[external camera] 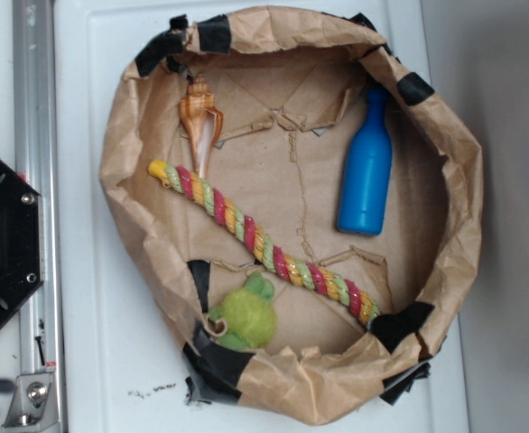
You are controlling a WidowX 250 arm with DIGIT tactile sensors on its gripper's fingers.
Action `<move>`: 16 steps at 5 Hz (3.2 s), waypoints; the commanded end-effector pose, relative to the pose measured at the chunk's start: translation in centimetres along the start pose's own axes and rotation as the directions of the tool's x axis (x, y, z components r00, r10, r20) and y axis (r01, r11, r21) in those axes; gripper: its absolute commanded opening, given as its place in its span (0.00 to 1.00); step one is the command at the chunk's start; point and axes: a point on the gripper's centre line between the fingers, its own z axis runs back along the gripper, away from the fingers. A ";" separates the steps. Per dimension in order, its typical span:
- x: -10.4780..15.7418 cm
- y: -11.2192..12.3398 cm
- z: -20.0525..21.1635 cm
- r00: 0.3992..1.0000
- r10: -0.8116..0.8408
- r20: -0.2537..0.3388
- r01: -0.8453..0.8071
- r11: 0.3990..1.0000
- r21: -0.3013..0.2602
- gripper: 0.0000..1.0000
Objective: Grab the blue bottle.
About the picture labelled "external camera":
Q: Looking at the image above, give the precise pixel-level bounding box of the blue plastic bottle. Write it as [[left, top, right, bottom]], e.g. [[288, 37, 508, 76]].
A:
[[337, 88, 393, 235]]

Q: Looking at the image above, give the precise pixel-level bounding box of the brown paper bag bin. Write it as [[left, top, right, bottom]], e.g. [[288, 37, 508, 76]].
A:
[[99, 5, 483, 425]]

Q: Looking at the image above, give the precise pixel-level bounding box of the green plush toy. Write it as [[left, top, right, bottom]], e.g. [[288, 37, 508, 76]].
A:
[[209, 272, 277, 351]]

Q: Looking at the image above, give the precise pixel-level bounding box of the orange conch seashell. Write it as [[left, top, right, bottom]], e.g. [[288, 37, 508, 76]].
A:
[[179, 77, 224, 179]]

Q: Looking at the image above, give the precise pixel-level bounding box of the multicolour twisted rope toy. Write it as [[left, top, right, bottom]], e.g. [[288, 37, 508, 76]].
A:
[[147, 160, 382, 327]]

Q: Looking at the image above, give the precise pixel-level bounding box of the aluminium extrusion rail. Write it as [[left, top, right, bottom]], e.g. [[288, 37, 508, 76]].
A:
[[13, 1, 69, 432]]

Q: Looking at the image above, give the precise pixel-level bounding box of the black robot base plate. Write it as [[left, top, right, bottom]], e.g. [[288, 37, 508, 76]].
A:
[[0, 160, 42, 330]]

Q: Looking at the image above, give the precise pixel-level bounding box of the metal corner bracket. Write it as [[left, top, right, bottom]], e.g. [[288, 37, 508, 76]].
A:
[[1, 373, 60, 432]]

